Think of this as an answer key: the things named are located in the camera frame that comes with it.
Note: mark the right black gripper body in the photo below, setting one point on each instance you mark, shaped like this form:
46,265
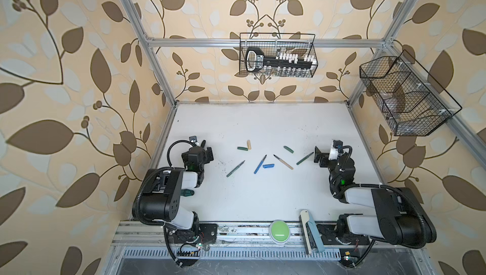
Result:
325,158

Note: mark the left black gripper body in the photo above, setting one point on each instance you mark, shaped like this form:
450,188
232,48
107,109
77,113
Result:
205,155

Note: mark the blue pen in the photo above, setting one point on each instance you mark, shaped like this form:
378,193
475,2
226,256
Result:
260,164

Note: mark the tan pen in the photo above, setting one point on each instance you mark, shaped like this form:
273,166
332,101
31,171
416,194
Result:
283,162

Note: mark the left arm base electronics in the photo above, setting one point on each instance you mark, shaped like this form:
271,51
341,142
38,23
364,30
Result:
185,245

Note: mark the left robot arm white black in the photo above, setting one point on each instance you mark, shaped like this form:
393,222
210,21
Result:
158,200

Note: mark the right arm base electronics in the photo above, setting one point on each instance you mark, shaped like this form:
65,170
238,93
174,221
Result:
353,248

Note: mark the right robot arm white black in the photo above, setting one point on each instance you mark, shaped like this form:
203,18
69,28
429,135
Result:
399,218

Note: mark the green pen left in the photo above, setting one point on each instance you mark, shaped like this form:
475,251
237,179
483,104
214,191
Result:
235,169

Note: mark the green pen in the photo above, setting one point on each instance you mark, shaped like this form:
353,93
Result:
235,169
304,159

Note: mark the green pen right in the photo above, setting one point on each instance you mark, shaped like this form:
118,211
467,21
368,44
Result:
304,159

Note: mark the green pen cap right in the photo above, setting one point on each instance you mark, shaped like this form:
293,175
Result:
288,149

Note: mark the grey teal tool holder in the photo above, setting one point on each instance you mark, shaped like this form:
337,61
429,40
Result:
311,233

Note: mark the green round button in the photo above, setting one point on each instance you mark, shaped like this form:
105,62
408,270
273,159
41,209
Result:
279,232

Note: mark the black bit set case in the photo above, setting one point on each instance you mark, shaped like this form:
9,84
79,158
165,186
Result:
256,60

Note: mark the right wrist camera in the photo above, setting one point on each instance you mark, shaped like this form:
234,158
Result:
335,150

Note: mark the green handled screwdriver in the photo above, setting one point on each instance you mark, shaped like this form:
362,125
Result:
187,193

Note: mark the black wire basket right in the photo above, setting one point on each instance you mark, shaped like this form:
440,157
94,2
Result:
412,101

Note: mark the black wire basket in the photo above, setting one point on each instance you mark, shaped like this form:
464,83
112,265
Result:
412,101
301,43

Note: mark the black wire basket back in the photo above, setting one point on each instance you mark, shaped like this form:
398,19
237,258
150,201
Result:
301,43

